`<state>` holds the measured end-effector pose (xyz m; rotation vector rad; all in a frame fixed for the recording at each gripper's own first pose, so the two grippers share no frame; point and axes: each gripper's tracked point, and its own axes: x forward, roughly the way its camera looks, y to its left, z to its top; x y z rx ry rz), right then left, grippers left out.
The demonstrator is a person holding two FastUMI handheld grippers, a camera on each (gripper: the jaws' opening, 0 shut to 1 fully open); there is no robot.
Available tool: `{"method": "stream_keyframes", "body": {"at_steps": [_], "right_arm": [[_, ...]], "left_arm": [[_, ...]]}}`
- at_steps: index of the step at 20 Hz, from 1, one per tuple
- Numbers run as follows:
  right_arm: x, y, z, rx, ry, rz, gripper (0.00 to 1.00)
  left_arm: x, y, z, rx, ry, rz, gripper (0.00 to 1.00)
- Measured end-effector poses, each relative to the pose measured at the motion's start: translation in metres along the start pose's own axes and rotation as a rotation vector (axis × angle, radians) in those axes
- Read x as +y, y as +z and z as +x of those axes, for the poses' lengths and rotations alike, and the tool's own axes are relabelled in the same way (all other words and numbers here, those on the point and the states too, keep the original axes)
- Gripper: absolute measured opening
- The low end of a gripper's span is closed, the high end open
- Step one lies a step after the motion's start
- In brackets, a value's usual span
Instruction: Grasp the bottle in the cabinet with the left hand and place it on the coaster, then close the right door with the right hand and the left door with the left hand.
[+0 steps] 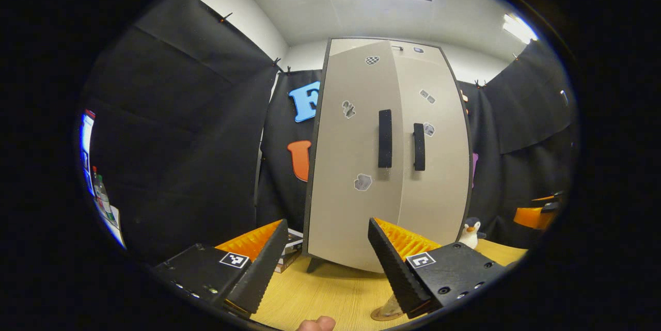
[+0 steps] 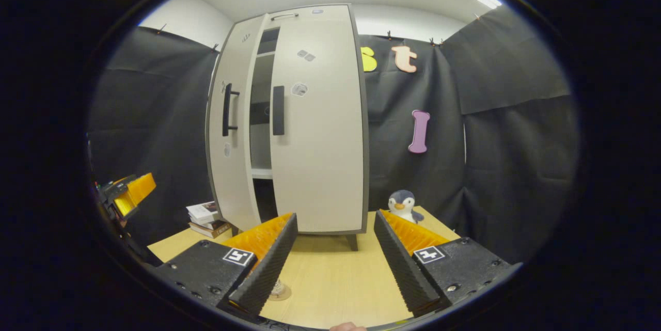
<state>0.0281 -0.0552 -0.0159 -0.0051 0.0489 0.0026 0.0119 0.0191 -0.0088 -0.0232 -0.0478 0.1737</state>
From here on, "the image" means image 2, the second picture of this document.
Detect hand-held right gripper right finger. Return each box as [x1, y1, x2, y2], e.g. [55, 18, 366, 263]
[374, 210, 517, 318]

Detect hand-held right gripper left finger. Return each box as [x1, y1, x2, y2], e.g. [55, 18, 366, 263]
[155, 211, 299, 316]

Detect round wooden coaster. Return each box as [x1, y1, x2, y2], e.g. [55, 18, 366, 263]
[267, 283, 293, 302]

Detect white cabinet door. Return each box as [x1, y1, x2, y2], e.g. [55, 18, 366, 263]
[269, 24, 365, 234]
[207, 26, 266, 232]

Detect white and grey cabinet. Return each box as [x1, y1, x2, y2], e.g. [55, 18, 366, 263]
[206, 4, 370, 251]

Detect penguin plush toy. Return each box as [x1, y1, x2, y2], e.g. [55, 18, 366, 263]
[387, 190, 425, 224]

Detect beige book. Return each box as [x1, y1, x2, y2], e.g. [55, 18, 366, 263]
[190, 225, 232, 239]

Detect dark brown book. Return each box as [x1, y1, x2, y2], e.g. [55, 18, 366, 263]
[188, 219, 230, 233]

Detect white paperback book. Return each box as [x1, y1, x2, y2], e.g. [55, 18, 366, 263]
[186, 200, 223, 225]

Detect black backdrop cloth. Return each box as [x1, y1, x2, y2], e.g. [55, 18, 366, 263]
[88, 5, 580, 264]

